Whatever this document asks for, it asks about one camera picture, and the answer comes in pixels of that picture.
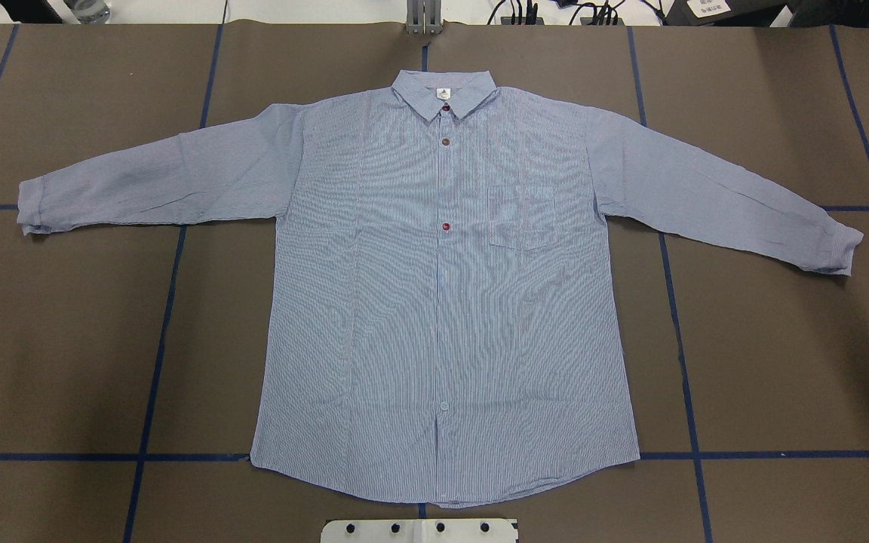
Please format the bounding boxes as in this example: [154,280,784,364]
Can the grey aluminium frame post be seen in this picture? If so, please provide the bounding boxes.
[406,0,444,35]

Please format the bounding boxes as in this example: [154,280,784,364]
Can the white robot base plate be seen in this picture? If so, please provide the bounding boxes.
[320,518,520,542]

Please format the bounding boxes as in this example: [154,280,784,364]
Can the clear plastic water bottle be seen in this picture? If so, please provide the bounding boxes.
[63,0,111,25]

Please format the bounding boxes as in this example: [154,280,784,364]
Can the black box with label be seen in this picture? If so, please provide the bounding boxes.
[663,1,788,27]

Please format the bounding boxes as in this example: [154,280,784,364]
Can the blue striped button shirt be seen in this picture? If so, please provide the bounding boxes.
[17,71,863,508]

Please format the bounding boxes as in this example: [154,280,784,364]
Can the black cable bundle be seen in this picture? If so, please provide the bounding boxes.
[487,0,665,27]

